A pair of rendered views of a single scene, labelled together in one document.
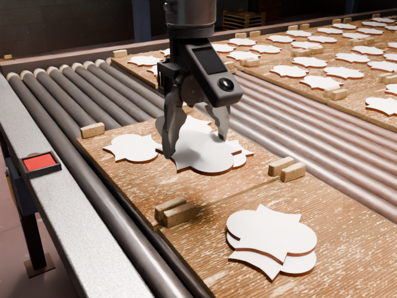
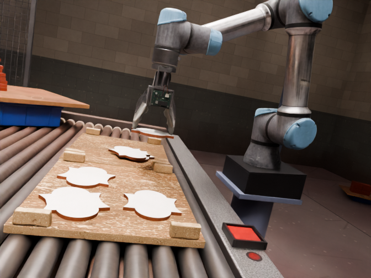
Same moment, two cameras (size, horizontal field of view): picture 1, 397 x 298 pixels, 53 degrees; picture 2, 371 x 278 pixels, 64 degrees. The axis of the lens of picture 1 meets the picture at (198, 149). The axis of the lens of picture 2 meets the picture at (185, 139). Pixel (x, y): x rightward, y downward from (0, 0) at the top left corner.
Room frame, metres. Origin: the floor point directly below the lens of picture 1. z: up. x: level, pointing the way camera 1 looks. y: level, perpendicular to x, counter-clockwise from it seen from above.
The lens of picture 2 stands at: (1.40, 0.42, 1.21)
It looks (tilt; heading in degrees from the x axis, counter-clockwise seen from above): 10 degrees down; 201
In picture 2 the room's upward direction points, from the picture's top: 11 degrees clockwise
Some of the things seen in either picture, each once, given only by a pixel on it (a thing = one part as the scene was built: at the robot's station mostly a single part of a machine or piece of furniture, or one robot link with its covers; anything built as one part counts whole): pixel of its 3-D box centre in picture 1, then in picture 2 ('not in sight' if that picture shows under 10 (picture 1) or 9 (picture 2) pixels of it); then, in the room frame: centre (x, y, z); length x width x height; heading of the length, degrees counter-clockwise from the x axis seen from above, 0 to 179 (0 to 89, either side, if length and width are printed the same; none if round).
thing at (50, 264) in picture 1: (20, 190); not in sight; (1.41, 0.76, 0.43); 0.12 x 0.12 x 0.85; 33
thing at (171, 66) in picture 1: (188, 63); (160, 86); (0.62, 0.02, 1.20); 0.09 x 0.08 x 0.12; 32
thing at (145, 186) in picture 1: (178, 155); (116, 193); (0.81, 0.05, 0.93); 0.41 x 0.35 x 0.02; 34
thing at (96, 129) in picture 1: (92, 130); (185, 230); (0.90, 0.26, 0.95); 0.06 x 0.02 x 0.03; 124
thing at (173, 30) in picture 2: not in sight; (171, 31); (0.61, 0.01, 1.36); 0.09 x 0.08 x 0.11; 135
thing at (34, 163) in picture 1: (40, 164); (243, 236); (0.77, 0.36, 0.92); 0.06 x 0.06 x 0.01; 33
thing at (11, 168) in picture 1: (30, 183); not in sight; (0.94, 0.47, 0.77); 0.14 x 0.11 x 0.18; 33
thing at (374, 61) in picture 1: (376, 58); not in sight; (1.61, -0.73, 0.94); 0.41 x 0.35 x 0.04; 32
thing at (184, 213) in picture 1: (179, 214); (160, 166); (0.55, 0.03, 0.95); 0.06 x 0.02 x 0.03; 122
